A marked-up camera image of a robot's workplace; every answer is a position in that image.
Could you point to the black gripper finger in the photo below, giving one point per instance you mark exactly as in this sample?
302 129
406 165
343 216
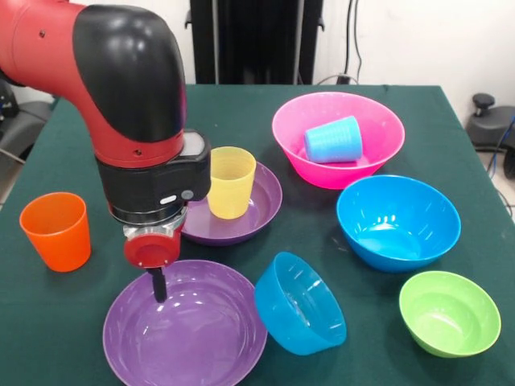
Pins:
159 285

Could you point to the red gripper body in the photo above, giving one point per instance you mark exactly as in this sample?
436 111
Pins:
153 251

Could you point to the purple bowl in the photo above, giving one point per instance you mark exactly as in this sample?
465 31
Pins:
185 337
261 209

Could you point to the pale yellow translucent cup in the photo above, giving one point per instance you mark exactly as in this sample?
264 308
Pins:
231 189

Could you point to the small blue patterned bowl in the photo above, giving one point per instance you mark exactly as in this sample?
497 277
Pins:
306 329

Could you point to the blue cup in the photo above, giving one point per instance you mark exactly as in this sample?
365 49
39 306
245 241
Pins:
334 140

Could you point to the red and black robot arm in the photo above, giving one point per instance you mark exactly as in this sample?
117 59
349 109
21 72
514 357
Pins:
120 100

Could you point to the dark green table cloth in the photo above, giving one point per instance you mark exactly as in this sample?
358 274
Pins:
80 301

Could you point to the orange cup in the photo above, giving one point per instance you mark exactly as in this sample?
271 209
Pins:
60 241

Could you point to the large blue bowl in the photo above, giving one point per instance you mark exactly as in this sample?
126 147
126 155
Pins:
394 237

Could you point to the pink bowl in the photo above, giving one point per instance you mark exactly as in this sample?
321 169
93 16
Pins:
382 132

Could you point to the green bowl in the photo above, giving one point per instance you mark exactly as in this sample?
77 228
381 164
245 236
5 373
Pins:
448 317

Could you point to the black pedestal leg with caster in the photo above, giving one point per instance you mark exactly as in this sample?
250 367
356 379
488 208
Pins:
28 116
491 128

